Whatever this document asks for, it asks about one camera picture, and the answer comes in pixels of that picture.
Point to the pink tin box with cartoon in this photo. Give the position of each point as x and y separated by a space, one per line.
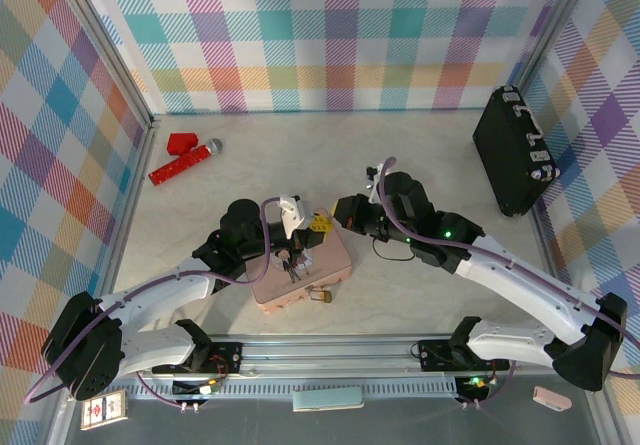
325 265

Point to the bunch of keys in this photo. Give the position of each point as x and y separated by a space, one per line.
290 265

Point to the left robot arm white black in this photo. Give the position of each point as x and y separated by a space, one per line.
150 340

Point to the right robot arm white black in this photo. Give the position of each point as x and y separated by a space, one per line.
525 275

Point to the red glitter toy microphone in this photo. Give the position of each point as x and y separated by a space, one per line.
180 166

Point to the black briefcase with metal clasps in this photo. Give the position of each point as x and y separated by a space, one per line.
505 150

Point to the red heart-shaped box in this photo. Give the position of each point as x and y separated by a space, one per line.
181 143

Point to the small circuit board with LED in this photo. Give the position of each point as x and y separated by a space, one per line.
475 384
205 389

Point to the light blue flat case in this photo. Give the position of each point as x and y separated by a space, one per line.
327 399

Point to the playing card deck box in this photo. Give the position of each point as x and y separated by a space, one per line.
104 406

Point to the small pink case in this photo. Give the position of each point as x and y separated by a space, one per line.
551 398

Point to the aluminium mounting rail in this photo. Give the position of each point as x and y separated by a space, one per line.
325 357

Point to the aluminium frame post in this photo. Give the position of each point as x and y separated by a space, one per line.
95 35
555 20

